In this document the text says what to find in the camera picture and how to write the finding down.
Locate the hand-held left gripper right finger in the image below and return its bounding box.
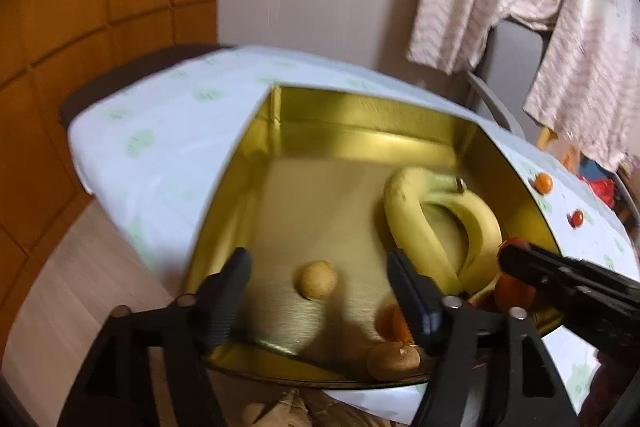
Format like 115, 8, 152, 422
387, 249, 578, 427

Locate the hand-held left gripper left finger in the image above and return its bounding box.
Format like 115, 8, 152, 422
57, 247, 253, 427

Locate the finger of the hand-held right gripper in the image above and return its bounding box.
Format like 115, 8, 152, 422
499, 243, 640, 308
535, 288, 640, 353

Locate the brown kiwi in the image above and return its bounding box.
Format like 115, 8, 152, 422
366, 341, 421, 382
298, 260, 339, 300

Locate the yellow banana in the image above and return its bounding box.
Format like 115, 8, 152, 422
383, 166, 468, 295

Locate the gold metal tin box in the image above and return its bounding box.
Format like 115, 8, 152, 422
182, 84, 563, 390

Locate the red plastic bag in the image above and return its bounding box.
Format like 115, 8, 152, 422
580, 177, 617, 208

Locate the tan cloth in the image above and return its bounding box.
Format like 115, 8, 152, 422
235, 386, 401, 427

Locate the green printed tablecloth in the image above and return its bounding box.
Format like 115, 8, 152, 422
67, 46, 633, 425

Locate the grey chair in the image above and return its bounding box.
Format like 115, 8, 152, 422
465, 14, 556, 140

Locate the dark table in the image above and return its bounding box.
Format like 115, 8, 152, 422
59, 43, 236, 128

